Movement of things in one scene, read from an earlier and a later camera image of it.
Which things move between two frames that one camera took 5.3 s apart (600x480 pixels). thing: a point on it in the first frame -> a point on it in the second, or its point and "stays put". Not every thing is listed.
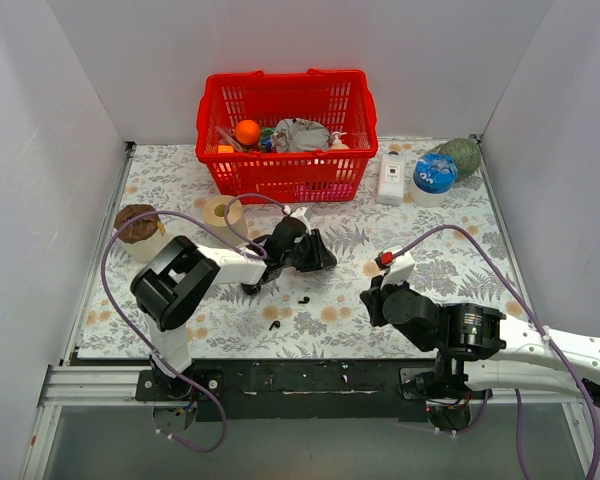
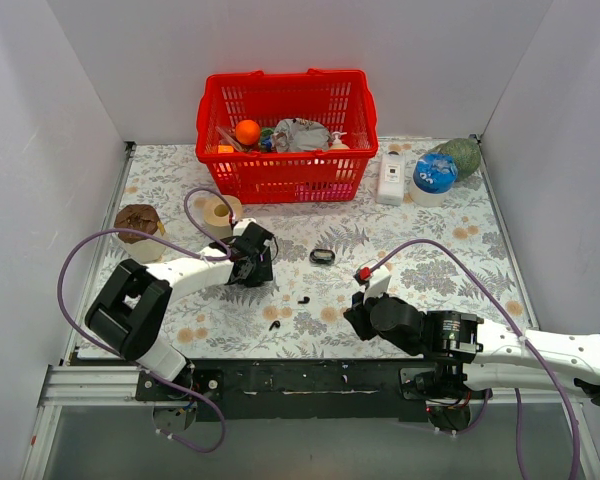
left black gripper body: [315, 249] -> [259, 273]
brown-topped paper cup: [141, 236] stays put
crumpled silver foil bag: [300, 135] stays put
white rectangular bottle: [390, 179] stays put
